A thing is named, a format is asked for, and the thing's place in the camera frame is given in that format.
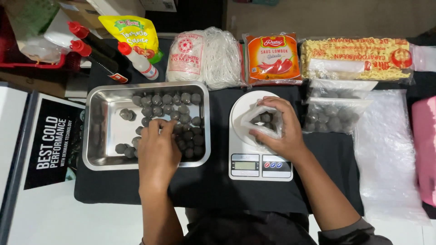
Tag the person's right hand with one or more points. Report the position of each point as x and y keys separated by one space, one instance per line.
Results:
x=291 y=132

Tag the person's left hand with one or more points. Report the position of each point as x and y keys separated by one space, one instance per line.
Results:
x=158 y=156

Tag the person's left fingers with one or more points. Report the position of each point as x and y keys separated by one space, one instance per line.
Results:
x=160 y=127

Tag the clear plastic bag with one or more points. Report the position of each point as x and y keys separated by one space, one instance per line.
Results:
x=247 y=122

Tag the pile of grey meatballs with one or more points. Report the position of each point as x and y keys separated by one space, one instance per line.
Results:
x=170 y=105

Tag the stainless steel tray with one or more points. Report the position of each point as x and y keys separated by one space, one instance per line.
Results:
x=102 y=136

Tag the white bottle with red cap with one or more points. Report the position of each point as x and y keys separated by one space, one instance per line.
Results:
x=141 y=63

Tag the black table cloth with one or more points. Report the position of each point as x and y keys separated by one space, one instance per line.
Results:
x=211 y=190

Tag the white vermicelli noodle packet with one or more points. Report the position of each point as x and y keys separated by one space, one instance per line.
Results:
x=204 y=58

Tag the dark bottle with red cap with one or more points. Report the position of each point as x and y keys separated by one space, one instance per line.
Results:
x=102 y=63
x=98 y=40

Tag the yellow tomato sauce pouch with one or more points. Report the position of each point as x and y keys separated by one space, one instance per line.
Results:
x=136 y=34

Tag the few loose grey meatballs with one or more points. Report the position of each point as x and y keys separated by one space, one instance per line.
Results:
x=265 y=117

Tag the white digital kitchen scale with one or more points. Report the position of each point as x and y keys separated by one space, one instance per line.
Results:
x=260 y=168

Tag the black printed sticker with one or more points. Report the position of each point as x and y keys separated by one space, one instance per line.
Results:
x=51 y=146

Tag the orange chili sauce packet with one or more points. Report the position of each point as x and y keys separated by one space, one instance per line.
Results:
x=272 y=58

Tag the person's dark shirt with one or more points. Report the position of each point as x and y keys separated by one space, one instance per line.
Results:
x=245 y=231

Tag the white chest freezer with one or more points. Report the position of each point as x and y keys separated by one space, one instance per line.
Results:
x=51 y=217

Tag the red plastic basket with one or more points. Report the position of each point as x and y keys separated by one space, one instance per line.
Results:
x=10 y=51

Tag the filled clear meatball bag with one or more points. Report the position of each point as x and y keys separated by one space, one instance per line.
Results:
x=333 y=115
x=337 y=90

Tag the yellow dried noodle packet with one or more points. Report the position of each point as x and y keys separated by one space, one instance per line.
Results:
x=354 y=58

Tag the stack of empty plastic bags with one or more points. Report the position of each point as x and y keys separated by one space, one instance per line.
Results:
x=388 y=163

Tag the pink plastic container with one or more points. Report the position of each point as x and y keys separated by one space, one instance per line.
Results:
x=425 y=149

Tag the clear plastic wrapper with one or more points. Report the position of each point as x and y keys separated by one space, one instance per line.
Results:
x=424 y=58

